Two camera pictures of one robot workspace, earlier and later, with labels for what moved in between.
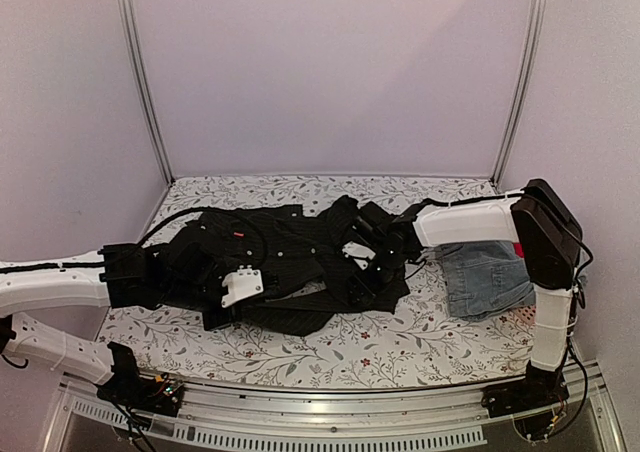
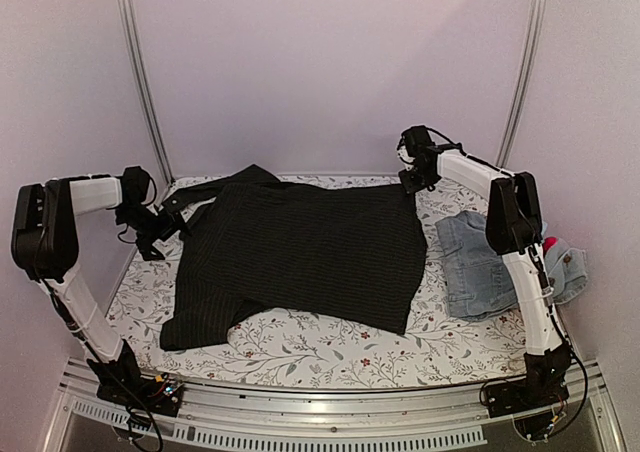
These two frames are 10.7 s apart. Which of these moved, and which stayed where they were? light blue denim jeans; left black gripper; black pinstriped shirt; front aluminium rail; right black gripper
Moved: left black gripper; right black gripper; black pinstriped shirt
Stayed: light blue denim jeans; front aluminium rail
